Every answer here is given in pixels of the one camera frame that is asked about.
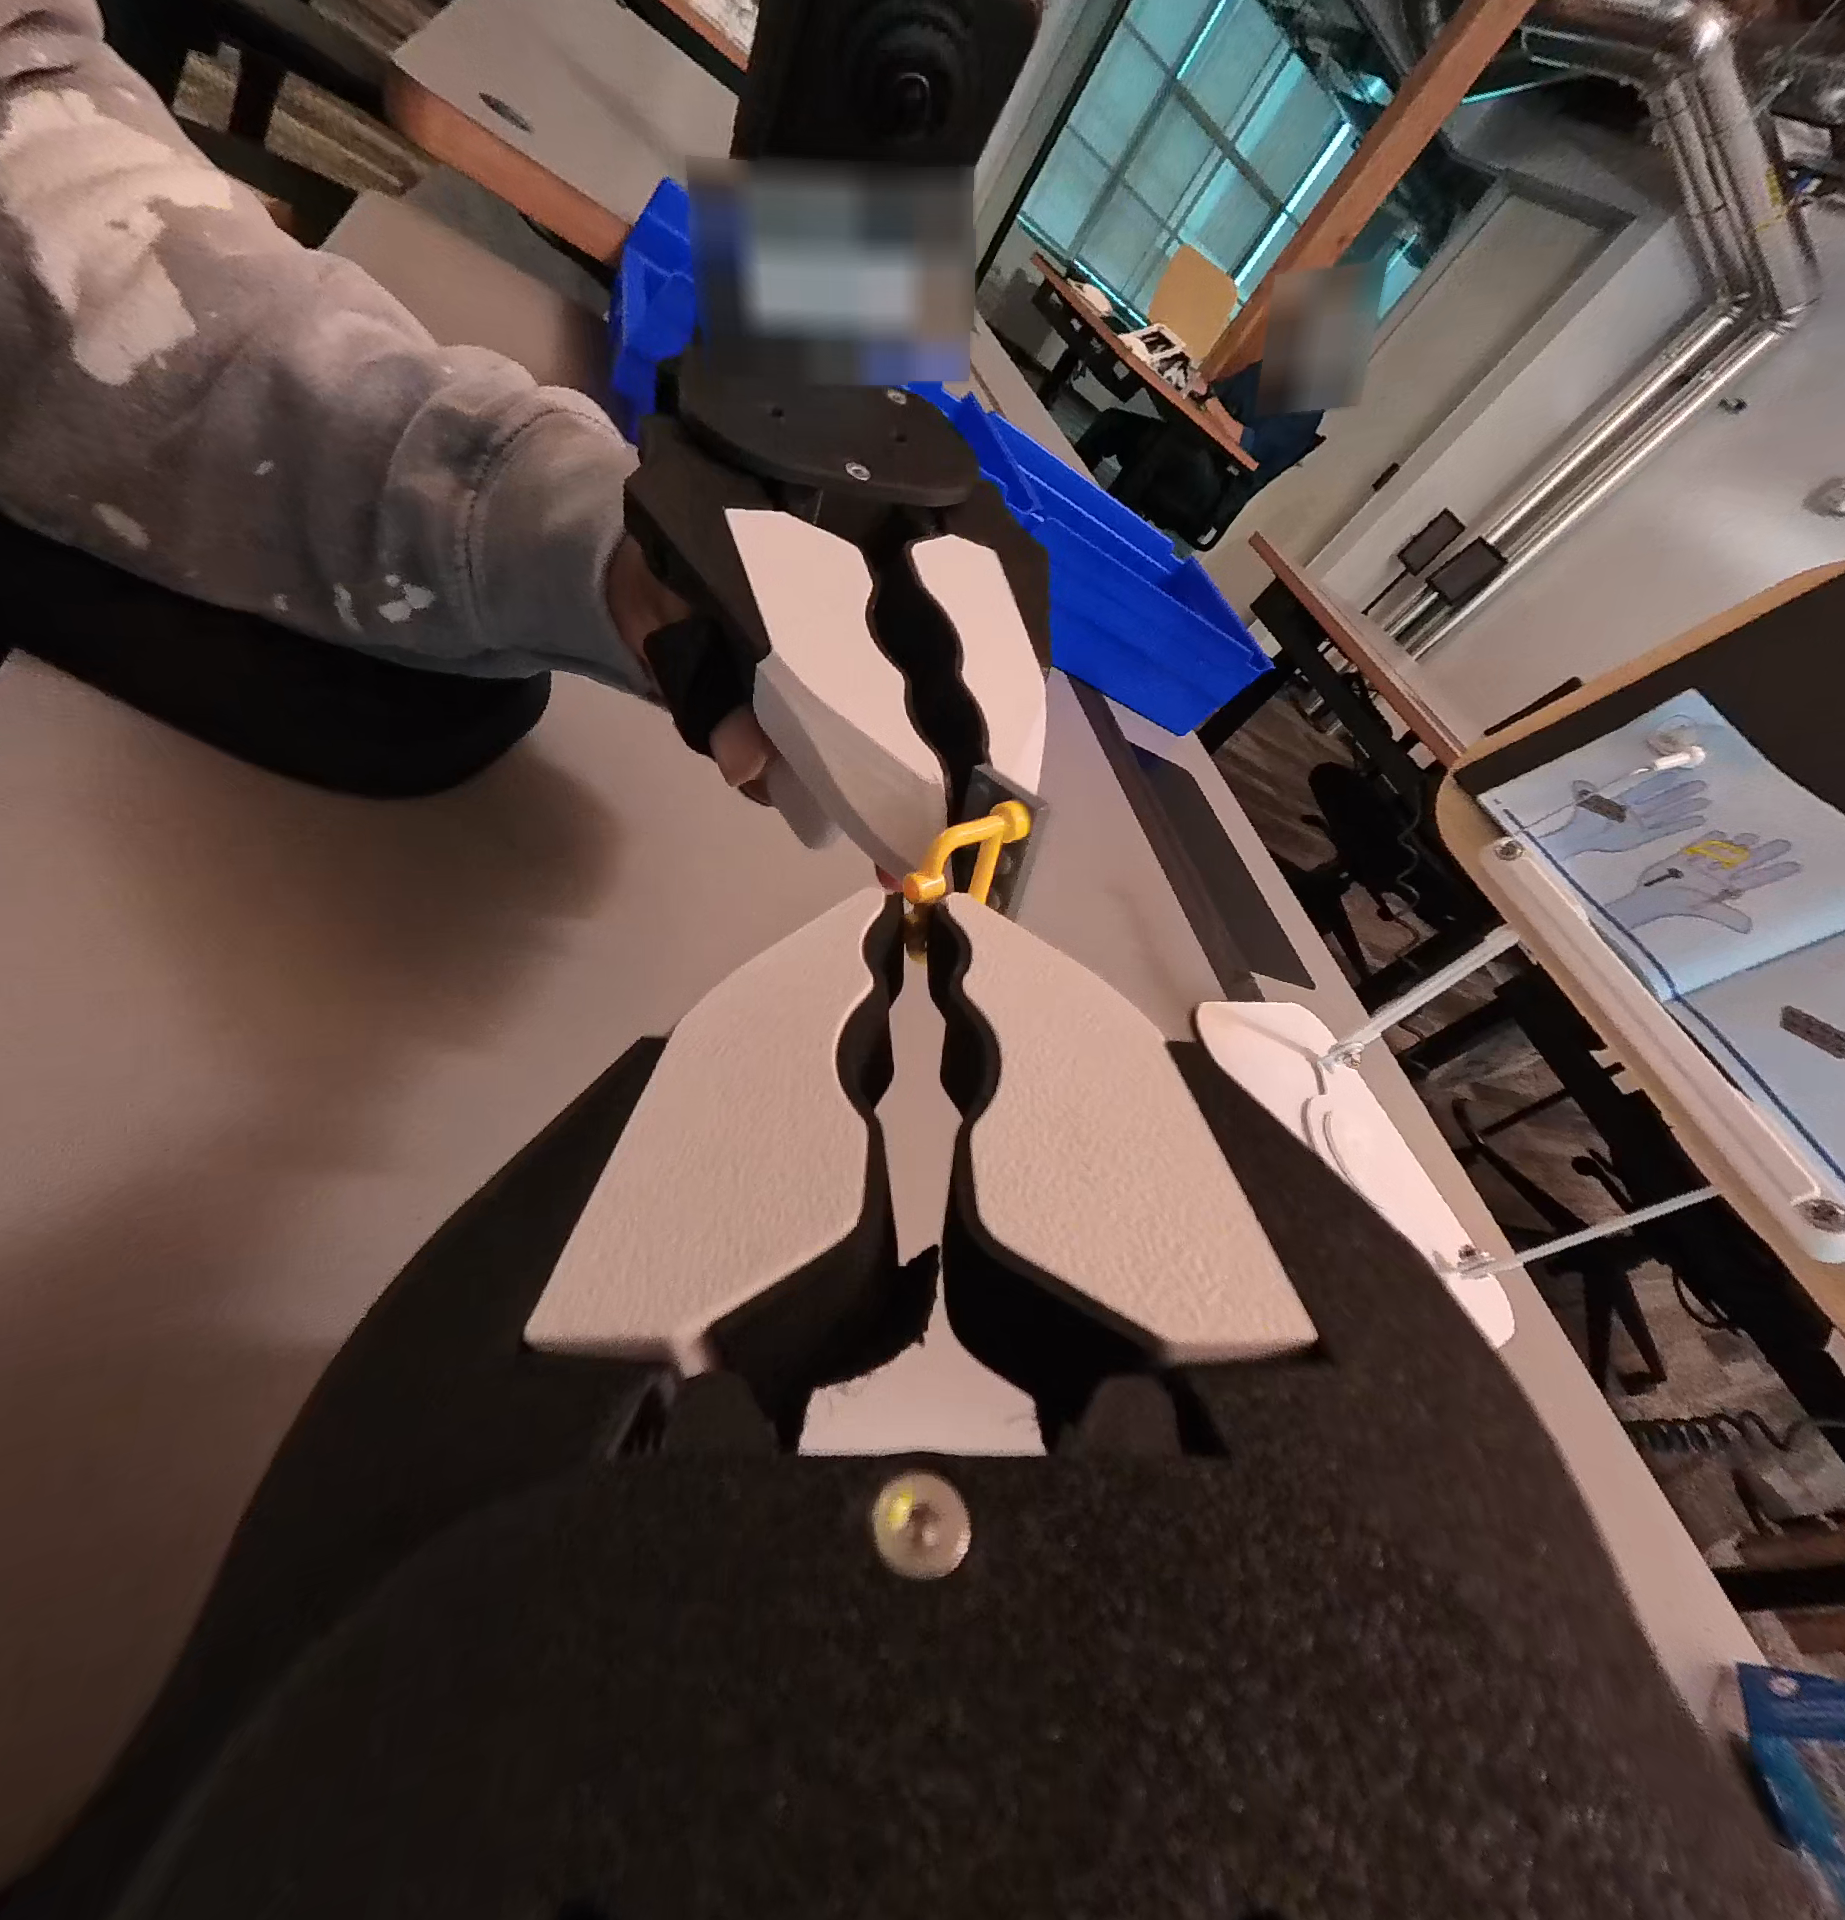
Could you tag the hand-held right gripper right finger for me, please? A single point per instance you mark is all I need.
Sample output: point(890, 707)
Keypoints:
point(1147, 1200)

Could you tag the person's left forearm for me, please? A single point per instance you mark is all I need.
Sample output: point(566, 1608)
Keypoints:
point(232, 360)

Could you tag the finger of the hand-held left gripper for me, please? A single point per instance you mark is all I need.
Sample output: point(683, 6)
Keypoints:
point(817, 661)
point(998, 661)

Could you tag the silver ventilation duct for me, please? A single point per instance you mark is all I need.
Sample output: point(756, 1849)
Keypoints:
point(1732, 240)

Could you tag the person's left hand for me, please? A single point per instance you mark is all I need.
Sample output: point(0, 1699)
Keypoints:
point(627, 615)

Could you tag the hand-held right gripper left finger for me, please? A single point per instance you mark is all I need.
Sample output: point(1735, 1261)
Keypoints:
point(712, 1200)

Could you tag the wooden desk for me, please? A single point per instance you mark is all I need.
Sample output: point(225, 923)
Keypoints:
point(532, 91)

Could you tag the blue lego set box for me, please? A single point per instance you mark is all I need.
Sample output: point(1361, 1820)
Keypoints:
point(1817, 1756)

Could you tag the lego instruction booklet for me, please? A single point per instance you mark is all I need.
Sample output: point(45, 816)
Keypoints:
point(1732, 901)

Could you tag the white booklet stand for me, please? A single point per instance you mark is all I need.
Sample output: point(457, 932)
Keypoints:
point(1372, 1141)

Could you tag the small yellow lego piece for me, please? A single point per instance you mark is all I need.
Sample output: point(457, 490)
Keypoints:
point(968, 856)

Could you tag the black mesh office chair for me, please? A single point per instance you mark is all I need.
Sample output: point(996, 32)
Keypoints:
point(232, 705)

